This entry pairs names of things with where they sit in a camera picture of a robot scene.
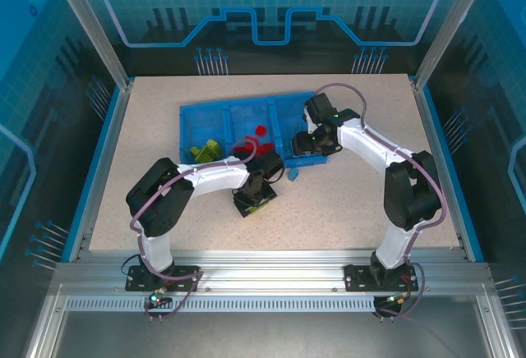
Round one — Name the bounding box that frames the aluminium side rail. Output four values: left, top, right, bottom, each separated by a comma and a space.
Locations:
408, 74, 486, 263
61, 80, 135, 263

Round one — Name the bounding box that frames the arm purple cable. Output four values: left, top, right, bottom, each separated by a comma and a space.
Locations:
130, 136, 259, 324
316, 82, 448, 322

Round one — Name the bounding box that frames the blue plastic bin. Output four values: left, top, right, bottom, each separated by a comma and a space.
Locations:
224, 98, 285, 169
179, 103, 232, 167
269, 89, 330, 169

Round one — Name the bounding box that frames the slotted grey cable duct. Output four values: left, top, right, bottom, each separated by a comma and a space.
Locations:
64, 296, 377, 314

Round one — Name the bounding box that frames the blue printed acrylic panel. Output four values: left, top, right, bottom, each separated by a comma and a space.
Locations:
422, 0, 526, 358
0, 0, 124, 358
61, 0, 482, 76

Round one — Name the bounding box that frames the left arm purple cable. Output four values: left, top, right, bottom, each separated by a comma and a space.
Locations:
130, 136, 259, 324

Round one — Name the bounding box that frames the aluminium frame post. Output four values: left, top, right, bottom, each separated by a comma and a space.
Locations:
413, 0, 496, 90
44, 0, 135, 90

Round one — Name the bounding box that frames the small lit connector board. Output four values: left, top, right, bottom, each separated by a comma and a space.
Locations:
148, 290, 172, 308
380, 291, 414, 308

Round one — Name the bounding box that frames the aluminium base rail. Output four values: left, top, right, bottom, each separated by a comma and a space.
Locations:
53, 249, 494, 300

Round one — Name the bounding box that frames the grey metal shelf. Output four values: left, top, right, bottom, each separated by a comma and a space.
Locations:
24, 291, 519, 358

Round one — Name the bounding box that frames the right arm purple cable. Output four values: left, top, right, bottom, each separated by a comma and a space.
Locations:
316, 82, 448, 322

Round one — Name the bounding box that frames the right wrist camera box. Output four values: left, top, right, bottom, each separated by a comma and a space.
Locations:
302, 92, 340, 127

